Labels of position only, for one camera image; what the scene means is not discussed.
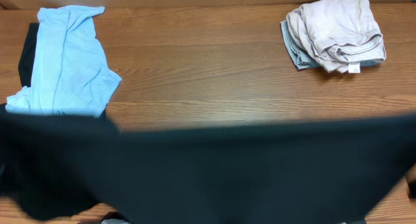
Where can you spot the black t-shirt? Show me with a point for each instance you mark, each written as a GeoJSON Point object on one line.
{"type": "Point", "coordinates": [316, 172]}

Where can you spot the grey folded garment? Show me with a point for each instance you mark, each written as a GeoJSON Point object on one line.
{"type": "Point", "coordinates": [334, 45]}

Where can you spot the light blue printed t-shirt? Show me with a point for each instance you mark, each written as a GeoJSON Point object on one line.
{"type": "Point", "coordinates": [70, 74]}

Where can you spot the beige folded garment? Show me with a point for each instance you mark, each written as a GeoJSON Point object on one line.
{"type": "Point", "coordinates": [335, 10]}

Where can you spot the black garment under pile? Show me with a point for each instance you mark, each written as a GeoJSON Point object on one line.
{"type": "Point", "coordinates": [25, 66]}

